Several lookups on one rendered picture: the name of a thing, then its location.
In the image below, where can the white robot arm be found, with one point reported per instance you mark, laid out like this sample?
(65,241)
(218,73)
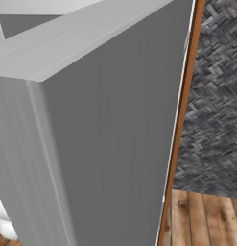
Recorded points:
(4,229)

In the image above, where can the grey fridge door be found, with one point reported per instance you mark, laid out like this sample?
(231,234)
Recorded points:
(107,134)

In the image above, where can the brown wooden side panel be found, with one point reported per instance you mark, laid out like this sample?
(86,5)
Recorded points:
(184,96)

